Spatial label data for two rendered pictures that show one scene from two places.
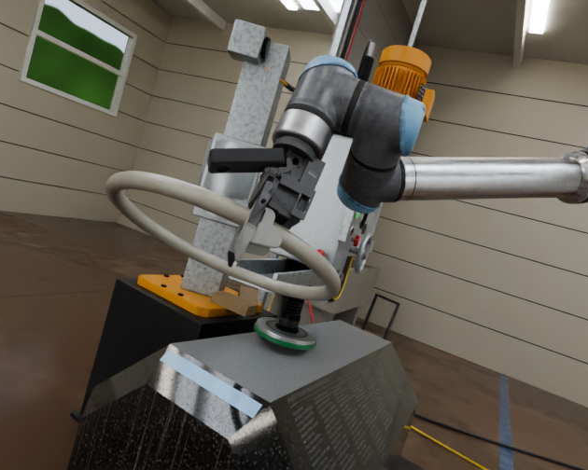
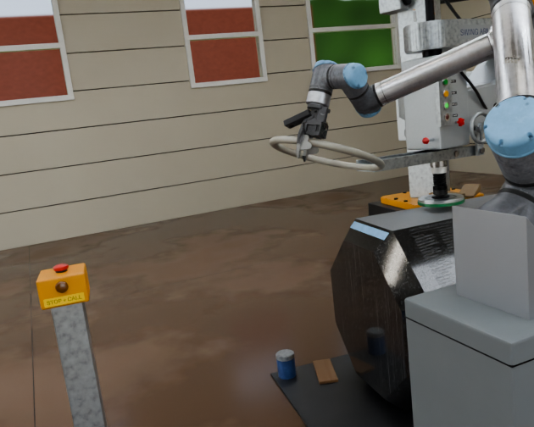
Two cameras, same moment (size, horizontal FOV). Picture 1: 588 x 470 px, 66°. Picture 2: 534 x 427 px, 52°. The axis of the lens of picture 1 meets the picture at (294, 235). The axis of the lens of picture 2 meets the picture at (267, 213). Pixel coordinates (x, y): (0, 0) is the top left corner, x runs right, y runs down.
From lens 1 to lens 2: 1.59 m
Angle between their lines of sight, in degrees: 43
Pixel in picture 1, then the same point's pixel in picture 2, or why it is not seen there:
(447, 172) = (398, 81)
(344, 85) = (323, 72)
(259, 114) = not seen: hidden behind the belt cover
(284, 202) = (312, 130)
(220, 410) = (371, 241)
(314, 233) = (425, 128)
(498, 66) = not seen: outside the picture
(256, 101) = not seen: hidden behind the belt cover
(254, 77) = (408, 21)
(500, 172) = (431, 67)
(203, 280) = (423, 186)
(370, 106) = (332, 77)
